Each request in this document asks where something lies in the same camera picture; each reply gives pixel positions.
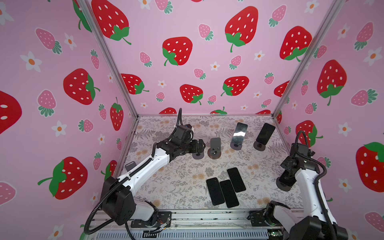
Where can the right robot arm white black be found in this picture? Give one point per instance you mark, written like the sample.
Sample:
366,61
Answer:
318,222

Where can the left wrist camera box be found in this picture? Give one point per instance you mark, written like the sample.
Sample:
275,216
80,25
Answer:
184,133

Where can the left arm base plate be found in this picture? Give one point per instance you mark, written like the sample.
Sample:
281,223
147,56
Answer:
162,220

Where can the aluminium front rail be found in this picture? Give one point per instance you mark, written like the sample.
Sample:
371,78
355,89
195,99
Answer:
204,219

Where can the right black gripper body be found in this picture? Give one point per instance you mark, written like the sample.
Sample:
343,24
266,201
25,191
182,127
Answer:
285,164

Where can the reflective phone blue edge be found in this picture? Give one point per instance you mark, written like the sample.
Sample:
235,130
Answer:
239,134

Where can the dark stand far right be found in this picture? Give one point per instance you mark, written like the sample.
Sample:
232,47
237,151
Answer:
259,146

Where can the grey stand under reflective phone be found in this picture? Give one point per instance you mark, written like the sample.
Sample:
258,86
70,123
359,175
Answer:
236,147

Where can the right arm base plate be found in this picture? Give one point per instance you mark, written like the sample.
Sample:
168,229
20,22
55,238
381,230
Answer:
257,218

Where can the dark stand near right wall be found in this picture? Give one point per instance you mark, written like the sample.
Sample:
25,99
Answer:
285,185

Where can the grey stand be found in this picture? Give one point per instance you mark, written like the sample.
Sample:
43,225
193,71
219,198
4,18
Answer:
236,147
198,156
131,165

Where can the black phone wood stand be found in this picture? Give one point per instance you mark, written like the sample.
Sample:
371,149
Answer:
229,194

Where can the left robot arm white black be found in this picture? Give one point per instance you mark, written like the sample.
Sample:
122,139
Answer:
120,205

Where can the white vent grille strip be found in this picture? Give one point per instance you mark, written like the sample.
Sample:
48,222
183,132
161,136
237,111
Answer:
203,235

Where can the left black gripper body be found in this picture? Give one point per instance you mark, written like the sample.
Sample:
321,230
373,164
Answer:
191,147

